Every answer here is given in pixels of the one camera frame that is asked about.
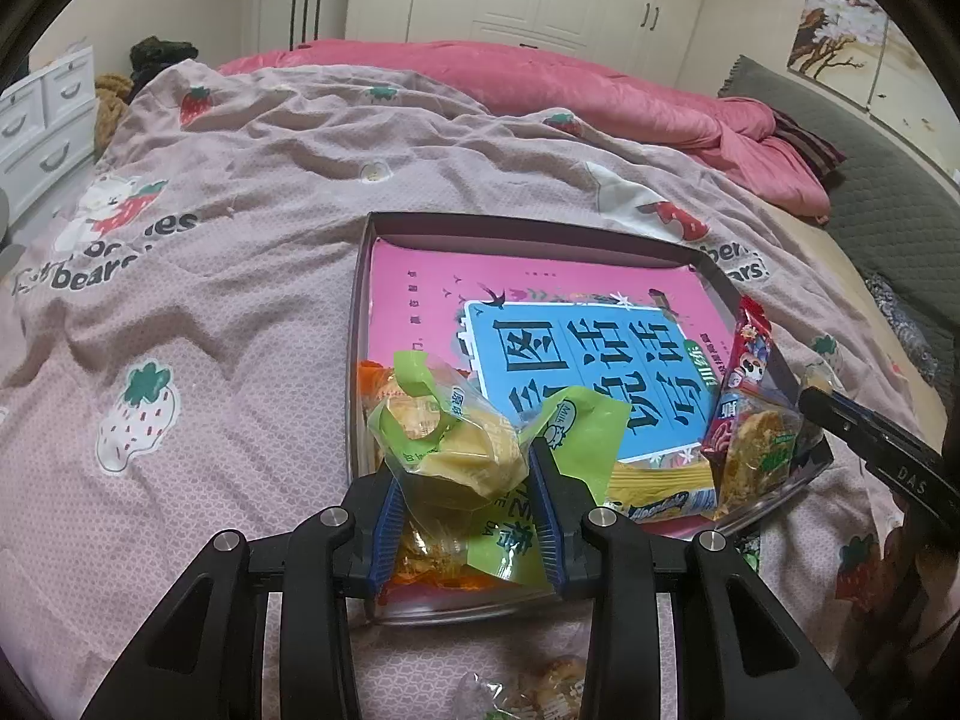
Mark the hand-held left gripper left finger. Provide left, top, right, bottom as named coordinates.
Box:
left=79, top=469, right=410, bottom=720

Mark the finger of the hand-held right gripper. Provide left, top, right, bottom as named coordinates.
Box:
left=797, top=386, right=942, bottom=477

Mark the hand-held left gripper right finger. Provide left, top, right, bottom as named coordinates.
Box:
left=527, top=439, right=863, bottom=720

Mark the clear cracker packet green label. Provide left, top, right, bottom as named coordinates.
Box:
left=709, top=382, right=826, bottom=520

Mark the light green snack packet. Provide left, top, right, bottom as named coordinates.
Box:
left=367, top=351, right=632, bottom=587

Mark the red snack packet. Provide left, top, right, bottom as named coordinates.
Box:
left=701, top=296, right=775, bottom=466

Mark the yellow snack packet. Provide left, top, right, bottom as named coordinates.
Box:
left=607, top=457, right=721, bottom=527

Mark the clear plastic tray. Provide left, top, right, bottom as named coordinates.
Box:
left=346, top=211, right=835, bottom=625

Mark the orange snack packet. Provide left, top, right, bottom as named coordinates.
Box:
left=356, top=360, right=492, bottom=605

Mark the blue white patterned cloth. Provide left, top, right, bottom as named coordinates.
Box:
left=862, top=274, right=942, bottom=383

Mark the beige bed sheet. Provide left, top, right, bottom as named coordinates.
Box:
left=757, top=202, right=960, bottom=421

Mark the clear cookie packet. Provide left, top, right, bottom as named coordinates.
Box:
left=450, top=656, right=590, bottom=720

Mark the grey quilted headboard mat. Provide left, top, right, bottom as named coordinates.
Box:
left=718, top=55, right=960, bottom=391

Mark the pink book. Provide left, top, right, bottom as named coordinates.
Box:
left=367, top=236, right=740, bottom=466

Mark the dark striped pillow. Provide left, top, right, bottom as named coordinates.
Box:
left=772, top=109, right=847, bottom=181

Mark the strawberry printed blanket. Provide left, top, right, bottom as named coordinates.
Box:
left=0, top=64, right=953, bottom=720

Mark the pink quilt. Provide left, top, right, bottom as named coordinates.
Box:
left=217, top=40, right=832, bottom=224

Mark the brown plush toy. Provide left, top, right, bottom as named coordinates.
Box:
left=94, top=73, right=136, bottom=147

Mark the dark cloth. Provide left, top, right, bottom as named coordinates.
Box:
left=129, top=36, right=200, bottom=98

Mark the white drawer cabinet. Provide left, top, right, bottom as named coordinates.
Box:
left=0, top=45, right=98, bottom=220

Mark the tree wall painting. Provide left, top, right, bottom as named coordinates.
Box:
left=786, top=0, right=960, bottom=188

